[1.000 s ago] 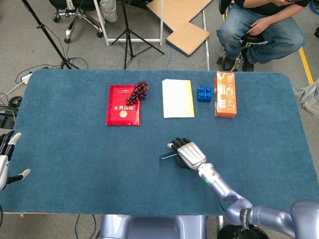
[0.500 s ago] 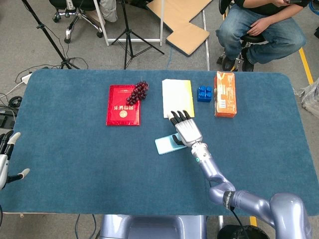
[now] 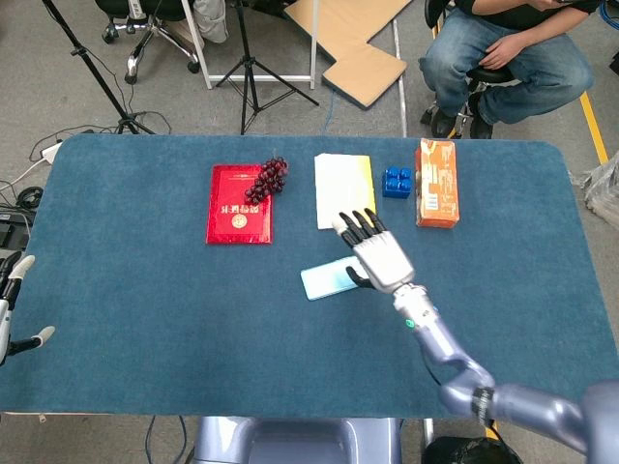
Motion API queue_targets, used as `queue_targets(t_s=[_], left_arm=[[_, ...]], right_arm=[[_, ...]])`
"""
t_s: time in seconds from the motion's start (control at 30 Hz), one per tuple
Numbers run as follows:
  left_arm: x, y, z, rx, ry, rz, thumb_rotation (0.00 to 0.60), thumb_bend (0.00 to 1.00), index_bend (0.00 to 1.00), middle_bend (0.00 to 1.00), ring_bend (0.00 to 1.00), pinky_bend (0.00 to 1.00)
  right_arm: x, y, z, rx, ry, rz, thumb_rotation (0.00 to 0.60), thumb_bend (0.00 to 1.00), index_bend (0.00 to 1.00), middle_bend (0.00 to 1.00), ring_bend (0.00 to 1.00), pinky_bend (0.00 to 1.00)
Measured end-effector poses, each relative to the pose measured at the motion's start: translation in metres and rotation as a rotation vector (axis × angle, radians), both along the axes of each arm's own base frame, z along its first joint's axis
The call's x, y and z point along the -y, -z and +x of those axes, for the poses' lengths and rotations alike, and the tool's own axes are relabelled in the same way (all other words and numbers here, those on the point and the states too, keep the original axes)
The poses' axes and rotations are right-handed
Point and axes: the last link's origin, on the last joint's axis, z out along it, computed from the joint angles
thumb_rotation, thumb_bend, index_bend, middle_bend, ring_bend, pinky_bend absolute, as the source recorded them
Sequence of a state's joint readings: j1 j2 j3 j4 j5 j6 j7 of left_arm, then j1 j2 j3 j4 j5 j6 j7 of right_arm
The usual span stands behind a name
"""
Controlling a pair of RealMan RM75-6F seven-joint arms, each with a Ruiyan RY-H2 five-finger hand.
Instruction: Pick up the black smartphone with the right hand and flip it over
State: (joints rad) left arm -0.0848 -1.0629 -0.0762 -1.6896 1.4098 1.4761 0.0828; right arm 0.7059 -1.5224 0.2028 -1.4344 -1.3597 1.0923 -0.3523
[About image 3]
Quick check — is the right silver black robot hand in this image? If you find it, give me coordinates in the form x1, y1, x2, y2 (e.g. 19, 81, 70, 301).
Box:
332, 208, 417, 295

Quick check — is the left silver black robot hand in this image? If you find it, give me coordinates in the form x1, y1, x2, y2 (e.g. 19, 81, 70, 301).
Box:
0, 254, 57, 366

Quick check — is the black smartphone with blue back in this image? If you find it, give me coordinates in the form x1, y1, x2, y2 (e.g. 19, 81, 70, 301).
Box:
300, 255, 368, 302

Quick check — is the blue toy building block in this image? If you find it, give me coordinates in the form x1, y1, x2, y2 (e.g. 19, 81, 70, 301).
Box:
381, 166, 413, 199

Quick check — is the white yellow paper packet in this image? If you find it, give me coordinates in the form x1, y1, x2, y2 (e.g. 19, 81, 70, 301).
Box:
313, 153, 377, 231

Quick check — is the orange cardboard box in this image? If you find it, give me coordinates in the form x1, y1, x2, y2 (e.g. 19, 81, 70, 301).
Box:
414, 137, 459, 229

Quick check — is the blue table cloth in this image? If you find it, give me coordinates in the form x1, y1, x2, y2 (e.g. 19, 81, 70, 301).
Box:
0, 133, 619, 420

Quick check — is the purple grape bunch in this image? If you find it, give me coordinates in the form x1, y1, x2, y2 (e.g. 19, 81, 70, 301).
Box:
244, 156, 290, 206

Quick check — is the red certificate booklet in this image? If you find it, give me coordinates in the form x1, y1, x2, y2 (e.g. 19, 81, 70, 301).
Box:
205, 163, 275, 246

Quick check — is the lilac robot torso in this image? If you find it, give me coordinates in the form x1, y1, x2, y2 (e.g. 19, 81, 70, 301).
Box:
191, 416, 405, 464

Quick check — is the black bag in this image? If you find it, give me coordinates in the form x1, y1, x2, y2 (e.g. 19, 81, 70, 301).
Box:
421, 434, 524, 464

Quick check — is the brown cardboard sheet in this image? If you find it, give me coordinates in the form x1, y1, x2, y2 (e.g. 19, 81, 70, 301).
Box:
282, 0, 413, 111

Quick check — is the black stool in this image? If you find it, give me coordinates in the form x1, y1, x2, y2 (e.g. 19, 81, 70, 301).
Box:
420, 65, 516, 141

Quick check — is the white desk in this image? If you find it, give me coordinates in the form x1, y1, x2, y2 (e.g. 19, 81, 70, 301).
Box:
181, 0, 320, 91

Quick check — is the clear plastic bag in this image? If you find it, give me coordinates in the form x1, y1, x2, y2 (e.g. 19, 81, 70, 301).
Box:
573, 149, 619, 218

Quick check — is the person in black sweater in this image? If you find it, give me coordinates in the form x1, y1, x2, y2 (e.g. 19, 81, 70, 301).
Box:
418, 0, 596, 140

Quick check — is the black tripod stand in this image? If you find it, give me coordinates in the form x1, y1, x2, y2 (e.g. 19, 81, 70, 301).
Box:
215, 0, 320, 135
42, 0, 156, 135

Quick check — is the black office chair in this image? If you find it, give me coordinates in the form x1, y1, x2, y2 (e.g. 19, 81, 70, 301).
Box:
94, 0, 202, 86

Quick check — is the black cable coil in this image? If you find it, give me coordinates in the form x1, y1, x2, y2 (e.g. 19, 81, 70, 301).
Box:
16, 186, 44, 207

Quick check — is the blue cable bundle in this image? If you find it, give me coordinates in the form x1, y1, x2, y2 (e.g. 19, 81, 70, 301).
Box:
598, 0, 619, 30

